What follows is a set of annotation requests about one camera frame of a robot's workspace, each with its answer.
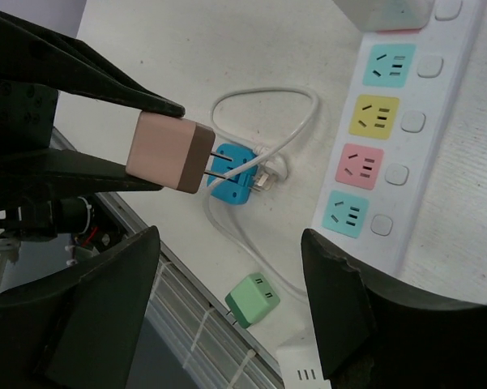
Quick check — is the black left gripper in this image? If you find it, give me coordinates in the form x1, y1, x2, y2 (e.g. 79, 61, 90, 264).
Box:
0, 7, 186, 244

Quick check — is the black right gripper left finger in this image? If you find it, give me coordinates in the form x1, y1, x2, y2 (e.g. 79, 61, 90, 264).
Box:
0, 226, 160, 388

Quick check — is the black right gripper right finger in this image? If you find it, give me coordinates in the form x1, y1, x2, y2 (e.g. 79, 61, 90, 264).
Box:
301, 229, 487, 388

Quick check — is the pink small plug adapter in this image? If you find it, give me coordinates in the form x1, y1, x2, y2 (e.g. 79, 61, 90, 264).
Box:
126, 112, 232, 194

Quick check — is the white multicolour power strip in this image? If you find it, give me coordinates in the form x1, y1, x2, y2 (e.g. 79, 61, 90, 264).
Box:
311, 1, 486, 276

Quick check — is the white square charger plug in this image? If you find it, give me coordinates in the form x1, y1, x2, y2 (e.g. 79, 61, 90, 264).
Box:
333, 0, 434, 32

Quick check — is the green small plug adapter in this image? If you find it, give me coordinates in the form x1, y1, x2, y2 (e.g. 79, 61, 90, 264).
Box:
224, 272, 280, 329

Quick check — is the white cube socket adapter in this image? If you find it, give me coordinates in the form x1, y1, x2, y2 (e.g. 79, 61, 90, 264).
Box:
276, 331, 331, 389

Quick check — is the aluminium frame rail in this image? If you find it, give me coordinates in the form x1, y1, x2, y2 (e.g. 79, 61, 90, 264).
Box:
0, 125, 287, 389

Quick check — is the white power strip cable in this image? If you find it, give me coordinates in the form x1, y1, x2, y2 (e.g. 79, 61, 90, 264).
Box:
202, 87, 321, 305

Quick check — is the blue cable winder clip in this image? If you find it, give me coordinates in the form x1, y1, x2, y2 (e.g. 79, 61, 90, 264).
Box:
207, 142, 258, 207

